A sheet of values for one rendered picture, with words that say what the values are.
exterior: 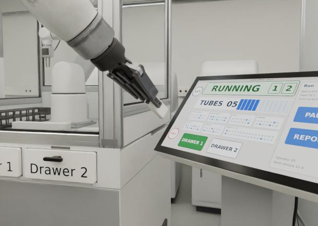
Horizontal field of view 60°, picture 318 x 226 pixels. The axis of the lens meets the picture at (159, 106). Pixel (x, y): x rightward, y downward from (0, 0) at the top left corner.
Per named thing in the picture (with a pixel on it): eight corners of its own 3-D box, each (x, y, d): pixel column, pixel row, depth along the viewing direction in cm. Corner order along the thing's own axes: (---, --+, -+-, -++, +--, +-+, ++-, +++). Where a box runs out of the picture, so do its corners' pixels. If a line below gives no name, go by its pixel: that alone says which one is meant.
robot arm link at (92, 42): (85, 16, 61) (103, 36, 64) (59, 45, 58) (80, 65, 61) (105, 7, 54) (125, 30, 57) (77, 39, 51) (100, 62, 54)
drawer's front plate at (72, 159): (94, 184, 98) (94, 153, 97) (24, 177, 104) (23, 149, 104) (96, 182, 99) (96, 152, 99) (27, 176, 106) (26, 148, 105)
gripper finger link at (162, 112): (151, 92, 69) (153, 92, 68) (167, 109, 72) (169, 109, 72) (145, 102, 67) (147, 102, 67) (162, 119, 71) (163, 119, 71)
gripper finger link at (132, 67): (118, 55, 61) (131, 52, 57) (133, 71, 63) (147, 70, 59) (112, 63, 60) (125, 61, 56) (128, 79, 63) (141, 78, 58)
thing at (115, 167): (120, 189, 97) (119, 148, 97) (-98, 169, 121) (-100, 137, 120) (171, 140, 190) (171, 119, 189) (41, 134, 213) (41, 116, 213)
